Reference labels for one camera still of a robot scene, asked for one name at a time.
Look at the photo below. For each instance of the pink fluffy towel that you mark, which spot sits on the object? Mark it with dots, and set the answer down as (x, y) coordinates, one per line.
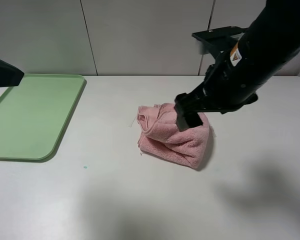
(160, 137)

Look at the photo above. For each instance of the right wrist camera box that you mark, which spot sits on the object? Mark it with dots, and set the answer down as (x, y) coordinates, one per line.
(218, 40)

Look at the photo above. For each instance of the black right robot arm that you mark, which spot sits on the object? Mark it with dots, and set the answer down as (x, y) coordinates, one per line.
(273, 38)

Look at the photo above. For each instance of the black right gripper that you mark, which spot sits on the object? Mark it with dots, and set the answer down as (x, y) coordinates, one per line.
(231, 83)

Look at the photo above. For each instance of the light green plastic tray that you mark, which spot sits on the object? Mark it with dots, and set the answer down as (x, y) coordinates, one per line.
(35, 115)

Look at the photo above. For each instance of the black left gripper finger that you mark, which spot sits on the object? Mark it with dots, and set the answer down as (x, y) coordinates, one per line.
(10, 76)

